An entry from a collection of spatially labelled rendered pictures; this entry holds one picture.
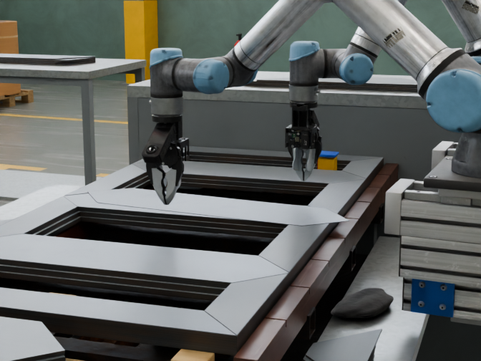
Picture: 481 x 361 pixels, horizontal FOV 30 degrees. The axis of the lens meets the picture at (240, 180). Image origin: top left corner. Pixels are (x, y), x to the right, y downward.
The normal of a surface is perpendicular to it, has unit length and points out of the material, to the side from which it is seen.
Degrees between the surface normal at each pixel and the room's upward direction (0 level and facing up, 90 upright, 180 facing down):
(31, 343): 0
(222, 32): 90
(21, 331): 0
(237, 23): 90
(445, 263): 90
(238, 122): 90
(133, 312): 0
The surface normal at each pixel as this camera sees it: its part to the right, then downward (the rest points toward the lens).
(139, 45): -0.39, 0.21
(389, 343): 0.00, -0.97
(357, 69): 0.11, 0.22
